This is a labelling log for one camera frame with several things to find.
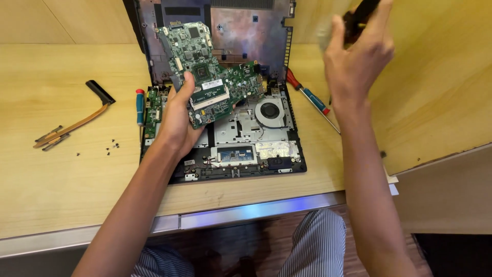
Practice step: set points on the person's right hand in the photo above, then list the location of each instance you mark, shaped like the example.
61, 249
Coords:
357, 69

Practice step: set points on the person's left hand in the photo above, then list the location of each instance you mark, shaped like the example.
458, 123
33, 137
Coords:
176, 123

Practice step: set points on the green laptop motherboard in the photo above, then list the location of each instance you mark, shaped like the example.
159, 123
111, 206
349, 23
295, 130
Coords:
207, 65

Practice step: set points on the small green daughter board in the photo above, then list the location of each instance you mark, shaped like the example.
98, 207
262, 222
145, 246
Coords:
153, 111

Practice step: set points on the blue screwdriver with red cap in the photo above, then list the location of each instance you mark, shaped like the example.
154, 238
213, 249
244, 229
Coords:
140, 107

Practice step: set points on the red and blue screwdriver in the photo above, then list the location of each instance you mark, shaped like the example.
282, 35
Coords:
307, 95

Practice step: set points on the cluster of black screws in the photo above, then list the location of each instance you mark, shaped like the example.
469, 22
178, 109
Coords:
114, 145

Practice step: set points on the blue touchpad circuit board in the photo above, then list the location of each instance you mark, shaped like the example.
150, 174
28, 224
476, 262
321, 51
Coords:
236, 155

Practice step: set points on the black laptop base chassis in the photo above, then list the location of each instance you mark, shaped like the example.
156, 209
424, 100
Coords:
246, 154

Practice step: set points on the black laptop cooling fan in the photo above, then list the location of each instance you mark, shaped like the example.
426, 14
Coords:
270, 111

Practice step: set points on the copper heat pipe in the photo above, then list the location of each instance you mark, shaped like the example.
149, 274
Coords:
77, 124

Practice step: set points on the silver foil shield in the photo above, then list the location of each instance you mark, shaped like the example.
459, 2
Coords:
277, 149

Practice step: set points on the black laptop speaker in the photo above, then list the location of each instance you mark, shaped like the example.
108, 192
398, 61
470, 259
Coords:
279, 163

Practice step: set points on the dark laptop bottom cover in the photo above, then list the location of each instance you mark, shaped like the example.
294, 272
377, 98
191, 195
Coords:
246, 34

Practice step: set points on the white paper sheets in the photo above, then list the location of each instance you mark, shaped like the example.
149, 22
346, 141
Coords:
393, 184

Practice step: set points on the striped trousers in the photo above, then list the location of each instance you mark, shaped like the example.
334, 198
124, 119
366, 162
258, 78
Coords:
315, 246

